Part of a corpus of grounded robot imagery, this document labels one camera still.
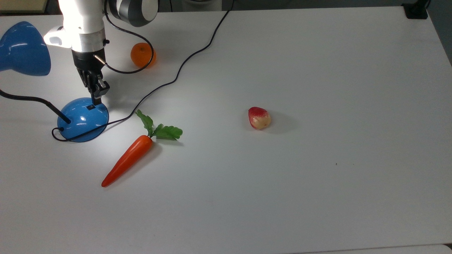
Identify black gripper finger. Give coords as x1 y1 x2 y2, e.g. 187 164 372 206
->
78 69 96 94
92 79 111 105

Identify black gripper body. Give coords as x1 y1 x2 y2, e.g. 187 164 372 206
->
72 48 107 85

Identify blue gooseneck desk lamp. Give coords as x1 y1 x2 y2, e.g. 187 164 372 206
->
0 21 109 143

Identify orange tangerine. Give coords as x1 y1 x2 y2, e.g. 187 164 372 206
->
131 43 157 68

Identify orange toy carrot green leaves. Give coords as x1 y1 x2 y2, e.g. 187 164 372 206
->
101 110 183 188

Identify tan wooden board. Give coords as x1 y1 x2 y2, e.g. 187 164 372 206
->
0 0 48 14

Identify red yellow toy strawberry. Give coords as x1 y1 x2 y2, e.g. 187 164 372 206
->
248 107 272 130

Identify black corner table clamp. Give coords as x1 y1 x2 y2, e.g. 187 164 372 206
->
402 0 430 19

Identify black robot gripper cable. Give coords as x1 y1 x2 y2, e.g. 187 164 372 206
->
93 0 156 74

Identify thin black lamp power cable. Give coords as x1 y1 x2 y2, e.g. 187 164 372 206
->
52 0 234 142

